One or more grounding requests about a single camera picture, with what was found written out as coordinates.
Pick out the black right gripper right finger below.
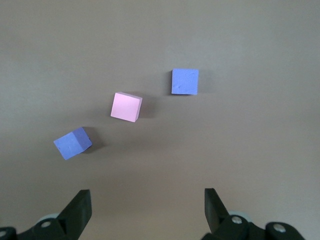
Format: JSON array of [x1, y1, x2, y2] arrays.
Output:
[[202, 187, 266, 240]]

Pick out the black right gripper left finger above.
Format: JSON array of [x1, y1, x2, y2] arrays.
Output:
[[15, 189, 93, 240]]

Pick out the purple foam block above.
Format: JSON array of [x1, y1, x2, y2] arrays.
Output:
[[53, 126, 93, 161], [171, 68, 200, 96]]

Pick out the pink foam block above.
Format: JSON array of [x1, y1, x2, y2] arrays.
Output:
[[110, 91, 143, 123]]

